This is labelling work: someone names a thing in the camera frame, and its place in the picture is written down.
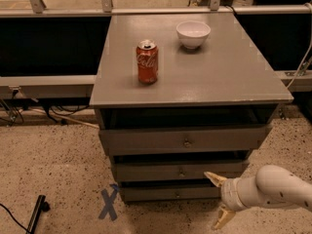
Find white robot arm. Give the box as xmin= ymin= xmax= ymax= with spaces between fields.
xmin=204 ymin=165 xmax=312 ymax=229

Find red cola can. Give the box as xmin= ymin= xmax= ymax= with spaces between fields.
xmin=136 ymin=39 xmax=158 ymax=84

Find grey drawer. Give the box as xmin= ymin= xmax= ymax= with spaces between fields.
xmin=121 ymin=184 xmax=221 ymax=202
xmin=99 ymin=126 xmax=271 ymax=156
xmin=112 ymin=160 xmax=249 ymax=182

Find black power strip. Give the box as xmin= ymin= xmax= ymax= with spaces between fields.
xmin=26 ymin=195 xmax=51 ymax=234

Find grey bottom drawer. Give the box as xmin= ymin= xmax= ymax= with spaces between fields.
xmin=121 ymin=184 xmax=221 ymax=202

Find white hanging cable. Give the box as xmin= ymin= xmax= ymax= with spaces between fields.
xmin=286 ymin=2 xmax=312 ymax=90

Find white ceramic bowl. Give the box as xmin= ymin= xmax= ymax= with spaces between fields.
xmin=176 ymin=20 xmax=211 ymax=49

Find grey metal railing frame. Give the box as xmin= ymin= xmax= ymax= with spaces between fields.
xmin=0 ymin=0 xmax=312 ymax=100

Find blue tape cross mark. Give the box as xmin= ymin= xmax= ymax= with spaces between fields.
xmin=98 ymin=184 xmax=120 ymax=221

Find grey top drawer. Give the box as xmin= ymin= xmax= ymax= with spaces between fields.
xmin=99 ymin=126 xmax=271 ymax=156

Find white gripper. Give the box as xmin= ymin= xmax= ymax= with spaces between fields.
xmin=204 ymin=172 xmax=247 ymax=230

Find tangled black cables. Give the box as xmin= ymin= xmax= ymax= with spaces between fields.
xmin=0 ymin=88 xmax=91 ymax=127

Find grey wooden drawer cabinet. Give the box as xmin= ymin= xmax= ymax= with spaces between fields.
xmin=90 ymin=13 xmax=293 ymax=189

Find black floor cable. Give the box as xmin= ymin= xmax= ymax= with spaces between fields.
xmin=0 ymin=203 xmax=30 ymax=234

